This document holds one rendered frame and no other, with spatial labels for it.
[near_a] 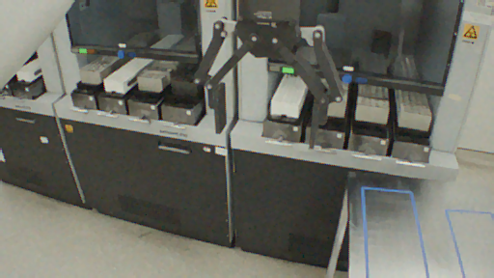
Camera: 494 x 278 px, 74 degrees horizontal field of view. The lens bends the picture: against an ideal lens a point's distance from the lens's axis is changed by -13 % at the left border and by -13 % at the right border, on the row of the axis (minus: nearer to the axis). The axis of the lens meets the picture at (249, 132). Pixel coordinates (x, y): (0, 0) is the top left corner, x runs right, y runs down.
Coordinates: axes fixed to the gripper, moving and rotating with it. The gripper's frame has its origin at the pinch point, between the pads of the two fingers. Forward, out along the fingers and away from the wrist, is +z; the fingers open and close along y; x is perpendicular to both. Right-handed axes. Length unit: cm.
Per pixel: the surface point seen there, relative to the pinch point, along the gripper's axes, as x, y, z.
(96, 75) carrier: 74, -92, 34
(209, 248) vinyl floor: 68, -43, 120
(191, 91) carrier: 74, -47, 36
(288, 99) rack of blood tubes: 73, -10, 34
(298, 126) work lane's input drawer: 66, -4, 40
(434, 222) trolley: 28, 39, 38
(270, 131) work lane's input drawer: 66, -14, 44
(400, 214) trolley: 29, 29, 38
